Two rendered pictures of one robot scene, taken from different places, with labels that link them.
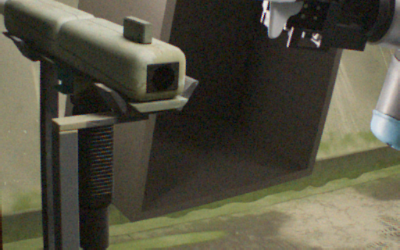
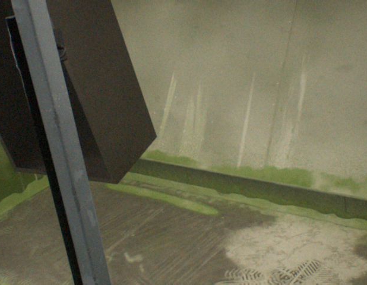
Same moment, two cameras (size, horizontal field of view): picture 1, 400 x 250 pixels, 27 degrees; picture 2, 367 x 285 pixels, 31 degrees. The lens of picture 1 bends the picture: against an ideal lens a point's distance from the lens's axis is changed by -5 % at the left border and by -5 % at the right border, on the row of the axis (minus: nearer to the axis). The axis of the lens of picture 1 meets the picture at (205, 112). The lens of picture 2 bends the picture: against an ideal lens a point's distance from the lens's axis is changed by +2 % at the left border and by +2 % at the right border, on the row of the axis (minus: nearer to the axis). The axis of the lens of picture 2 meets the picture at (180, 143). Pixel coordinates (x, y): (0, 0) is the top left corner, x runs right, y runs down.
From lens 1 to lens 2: 3.37 m
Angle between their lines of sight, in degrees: 69
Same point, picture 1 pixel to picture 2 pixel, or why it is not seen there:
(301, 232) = (247, 237)
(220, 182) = not seen: hidden behind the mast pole
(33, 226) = (141, 167)
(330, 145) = (361, 187)
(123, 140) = (8, 129)
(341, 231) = (264, 252)
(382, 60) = not seen: outside the picture
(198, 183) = not seen: hidden behind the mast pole
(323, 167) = (347, 203)
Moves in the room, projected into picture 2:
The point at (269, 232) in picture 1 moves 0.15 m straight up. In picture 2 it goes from (235, 227) to (231, 199)
